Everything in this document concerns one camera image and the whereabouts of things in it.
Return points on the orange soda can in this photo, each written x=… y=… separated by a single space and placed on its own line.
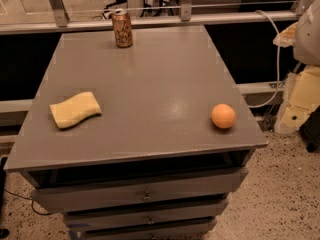
x=122 y=28

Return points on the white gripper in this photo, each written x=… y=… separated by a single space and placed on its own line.
x=308 y=39

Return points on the orange fruit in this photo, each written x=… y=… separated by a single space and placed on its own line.
x=223 y=116

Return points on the grey drawer cabinet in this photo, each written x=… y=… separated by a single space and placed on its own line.
x=152 y=165

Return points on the yellow sponge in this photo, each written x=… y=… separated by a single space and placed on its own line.
x=75 y=109

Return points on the metal railing frame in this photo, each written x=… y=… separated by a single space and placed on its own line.
x=44 y=16

